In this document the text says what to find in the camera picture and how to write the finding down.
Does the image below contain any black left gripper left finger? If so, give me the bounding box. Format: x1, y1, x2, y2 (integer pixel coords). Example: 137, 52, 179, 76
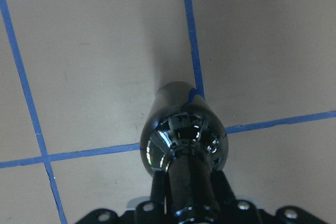
150, 171, 165, 206

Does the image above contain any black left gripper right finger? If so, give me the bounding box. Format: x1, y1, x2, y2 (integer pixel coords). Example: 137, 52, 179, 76
211, 170, 236, 206

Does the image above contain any dark wine bottle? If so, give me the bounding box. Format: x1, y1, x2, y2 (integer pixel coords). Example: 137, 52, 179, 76
140, 81, 228, 221

